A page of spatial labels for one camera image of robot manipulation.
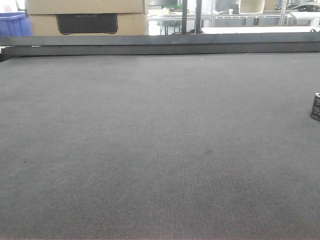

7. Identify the black vertical pole left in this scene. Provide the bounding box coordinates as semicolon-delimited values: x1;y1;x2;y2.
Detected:
181;0;188;35

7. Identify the dark metal table rail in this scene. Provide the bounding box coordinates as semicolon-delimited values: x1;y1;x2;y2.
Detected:
0;32;320;59

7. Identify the blue crate in background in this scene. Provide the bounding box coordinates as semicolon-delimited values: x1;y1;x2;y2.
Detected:
0;12;33;37

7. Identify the black vertical pole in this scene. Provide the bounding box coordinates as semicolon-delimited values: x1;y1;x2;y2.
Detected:
194;0;202;34
181;0;188;35

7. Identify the white background table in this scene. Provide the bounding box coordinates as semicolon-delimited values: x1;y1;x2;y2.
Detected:
201;26;320;34

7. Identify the black cylindrical capacitor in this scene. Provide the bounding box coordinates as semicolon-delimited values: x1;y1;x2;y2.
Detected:
310;92;320;121

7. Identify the black vertical pole right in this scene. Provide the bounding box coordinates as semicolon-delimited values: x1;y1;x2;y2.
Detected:
194;0;202;34

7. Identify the dark grey table mat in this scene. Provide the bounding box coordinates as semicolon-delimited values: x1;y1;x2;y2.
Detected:
0;53;320;240

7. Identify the beige open box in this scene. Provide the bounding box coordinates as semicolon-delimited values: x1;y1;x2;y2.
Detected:
239;0;265;15

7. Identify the lower cardboard box black label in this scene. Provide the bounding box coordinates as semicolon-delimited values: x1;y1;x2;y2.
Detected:
29;13;148;36

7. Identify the upper cardboard box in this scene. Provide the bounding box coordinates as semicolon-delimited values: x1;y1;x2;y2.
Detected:
25;0;148;15

